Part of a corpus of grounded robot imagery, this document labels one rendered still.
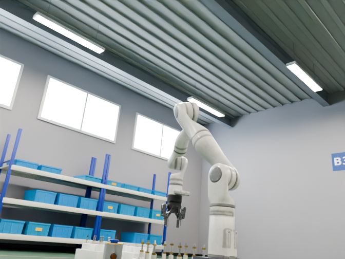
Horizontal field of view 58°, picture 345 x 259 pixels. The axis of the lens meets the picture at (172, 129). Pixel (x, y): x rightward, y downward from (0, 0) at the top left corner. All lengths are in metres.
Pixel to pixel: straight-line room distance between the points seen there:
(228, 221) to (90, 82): 6.79
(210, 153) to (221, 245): 0.36
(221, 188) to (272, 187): 7.19
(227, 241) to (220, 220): 0.07
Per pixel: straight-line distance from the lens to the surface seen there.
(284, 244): 8.07
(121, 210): 6.78
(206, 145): 1.28
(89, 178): 6.36
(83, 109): 7.34
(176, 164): 1.63
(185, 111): 1.42
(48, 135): 6.90
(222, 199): 1.14
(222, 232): 1.14
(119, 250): 1.44
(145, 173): 8.15
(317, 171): 7.93
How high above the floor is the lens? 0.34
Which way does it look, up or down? 20 degrees up
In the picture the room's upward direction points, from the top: 5 degrees clockwise
